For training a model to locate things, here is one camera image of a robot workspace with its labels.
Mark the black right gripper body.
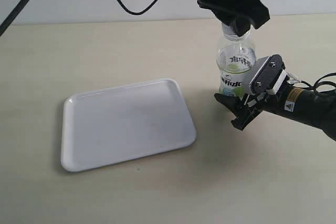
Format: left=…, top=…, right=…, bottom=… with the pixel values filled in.
left=231, top=92, right=278, bottom=131

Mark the clear plastic drink bottle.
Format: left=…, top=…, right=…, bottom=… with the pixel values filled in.
left=216, top=31, right=256, bottom=98

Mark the white bottle cap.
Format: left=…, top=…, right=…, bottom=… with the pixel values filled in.
left=222, top=23, right=239, bottom=40

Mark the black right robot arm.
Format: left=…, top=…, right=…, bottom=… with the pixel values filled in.
left=214, top=84, right=335, bottom=140

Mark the white plastic tray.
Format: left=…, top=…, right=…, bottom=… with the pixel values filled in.
left=60, top=78, right=196, bottom=172

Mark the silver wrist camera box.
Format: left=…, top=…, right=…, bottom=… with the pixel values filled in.
left=242, top=54, right=287, bottom=95

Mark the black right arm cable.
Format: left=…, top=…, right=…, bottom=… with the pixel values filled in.
left=286, top=71, right=336, bottom=93

